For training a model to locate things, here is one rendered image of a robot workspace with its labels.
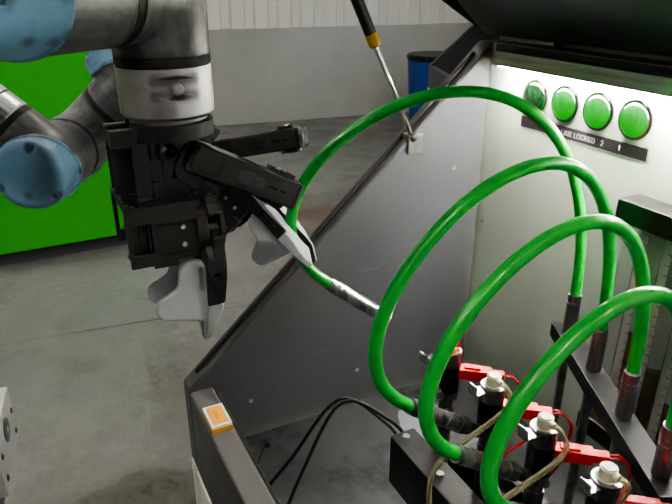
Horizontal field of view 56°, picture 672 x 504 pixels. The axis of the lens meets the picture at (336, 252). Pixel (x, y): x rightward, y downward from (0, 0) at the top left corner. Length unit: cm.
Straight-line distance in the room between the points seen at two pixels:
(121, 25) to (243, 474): 60
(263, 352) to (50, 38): 72
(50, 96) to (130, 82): 334
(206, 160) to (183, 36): 10
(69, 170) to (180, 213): 20
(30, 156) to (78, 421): 203
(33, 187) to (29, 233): 333
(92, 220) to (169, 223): 351
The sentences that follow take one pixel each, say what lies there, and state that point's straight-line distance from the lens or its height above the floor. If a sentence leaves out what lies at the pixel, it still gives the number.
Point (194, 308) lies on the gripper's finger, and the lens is 59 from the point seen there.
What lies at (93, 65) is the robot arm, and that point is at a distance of 84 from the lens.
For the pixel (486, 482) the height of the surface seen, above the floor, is 119.
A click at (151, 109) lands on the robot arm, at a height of 146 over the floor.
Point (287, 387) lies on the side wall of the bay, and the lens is 111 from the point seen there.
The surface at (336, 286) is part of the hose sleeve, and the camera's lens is 81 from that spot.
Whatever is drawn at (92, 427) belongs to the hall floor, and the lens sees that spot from 262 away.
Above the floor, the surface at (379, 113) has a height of 140.
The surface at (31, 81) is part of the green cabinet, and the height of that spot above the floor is 102.
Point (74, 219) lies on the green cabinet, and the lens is 404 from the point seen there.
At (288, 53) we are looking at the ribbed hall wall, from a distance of 732.
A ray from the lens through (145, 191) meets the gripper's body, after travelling 54.
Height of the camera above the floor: 155
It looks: 24 degrees down
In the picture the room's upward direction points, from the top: straight up
